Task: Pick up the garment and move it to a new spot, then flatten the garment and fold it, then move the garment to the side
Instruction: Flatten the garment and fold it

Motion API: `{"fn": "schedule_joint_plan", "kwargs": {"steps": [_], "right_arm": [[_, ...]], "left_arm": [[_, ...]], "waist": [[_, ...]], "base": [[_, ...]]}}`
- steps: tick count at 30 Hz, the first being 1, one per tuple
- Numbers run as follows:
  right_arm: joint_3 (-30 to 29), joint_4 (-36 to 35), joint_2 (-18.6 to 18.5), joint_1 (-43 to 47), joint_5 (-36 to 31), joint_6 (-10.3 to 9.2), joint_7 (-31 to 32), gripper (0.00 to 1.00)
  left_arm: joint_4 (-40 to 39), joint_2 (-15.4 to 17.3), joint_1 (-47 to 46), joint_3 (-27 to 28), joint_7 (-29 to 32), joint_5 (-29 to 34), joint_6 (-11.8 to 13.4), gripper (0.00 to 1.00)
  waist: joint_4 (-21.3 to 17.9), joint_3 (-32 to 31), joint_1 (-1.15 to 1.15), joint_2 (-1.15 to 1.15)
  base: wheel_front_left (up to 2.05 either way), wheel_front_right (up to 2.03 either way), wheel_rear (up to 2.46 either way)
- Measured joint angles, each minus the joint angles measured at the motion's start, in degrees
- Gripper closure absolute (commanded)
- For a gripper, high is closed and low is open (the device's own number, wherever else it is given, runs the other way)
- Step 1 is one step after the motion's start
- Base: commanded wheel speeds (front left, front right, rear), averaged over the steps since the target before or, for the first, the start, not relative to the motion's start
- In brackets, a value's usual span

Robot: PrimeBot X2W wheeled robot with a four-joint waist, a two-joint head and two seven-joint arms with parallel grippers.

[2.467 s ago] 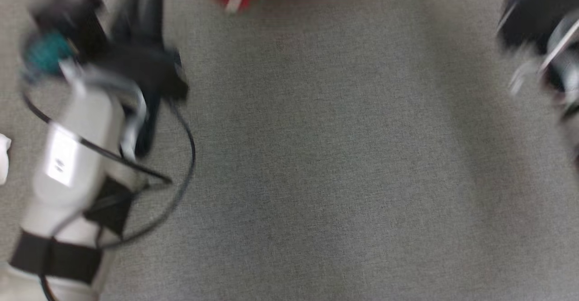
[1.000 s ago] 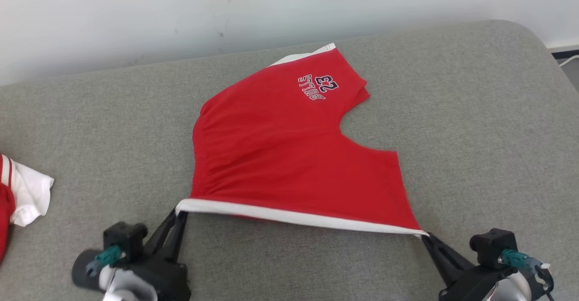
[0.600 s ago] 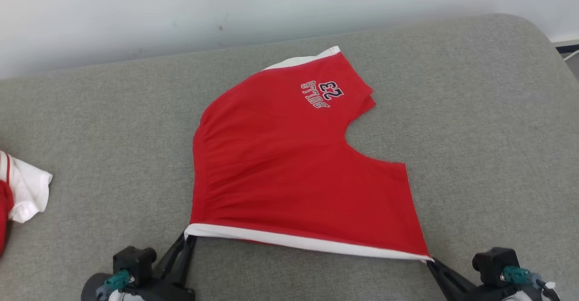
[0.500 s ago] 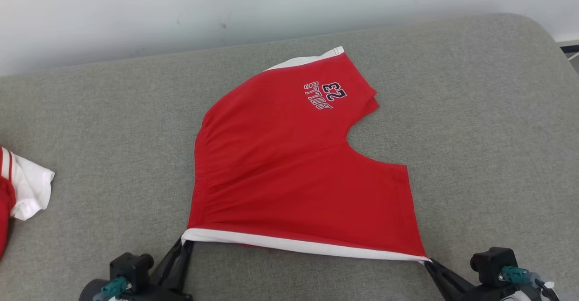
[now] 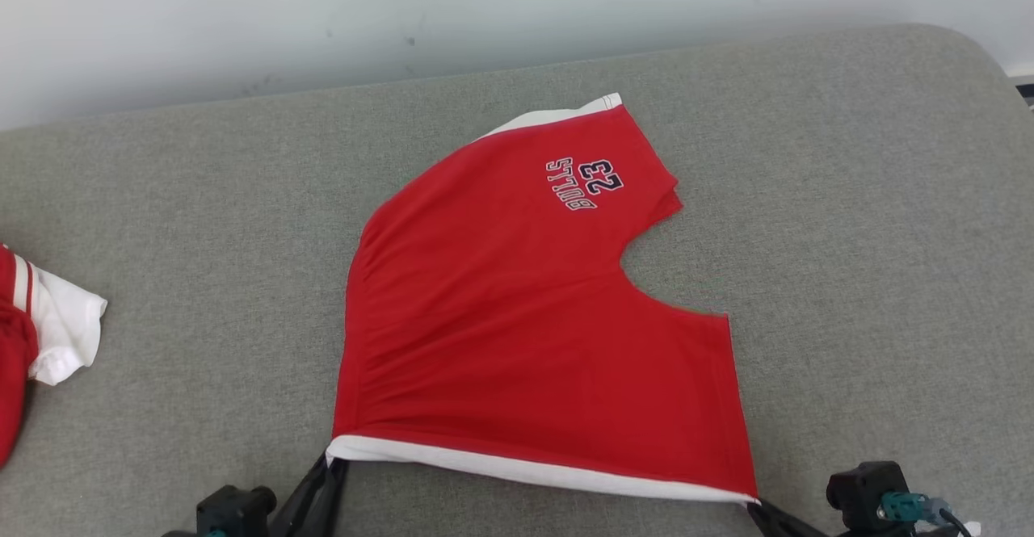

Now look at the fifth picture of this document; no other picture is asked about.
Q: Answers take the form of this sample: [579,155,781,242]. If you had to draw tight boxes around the teal right camera plug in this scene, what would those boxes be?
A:
[881,491,951,527]

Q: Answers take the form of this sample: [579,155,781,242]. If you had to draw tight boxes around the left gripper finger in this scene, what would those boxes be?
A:
[313,459,350,537]
[271,454,334,537]

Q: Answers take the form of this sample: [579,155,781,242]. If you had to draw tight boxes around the red basketball shorts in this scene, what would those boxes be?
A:
[326,93,760,506]

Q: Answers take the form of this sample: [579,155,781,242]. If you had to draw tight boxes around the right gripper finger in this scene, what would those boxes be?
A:
[747,498,830,537]

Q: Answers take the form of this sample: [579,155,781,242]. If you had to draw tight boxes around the red and white jersey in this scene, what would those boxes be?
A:
[0,242,108,469]

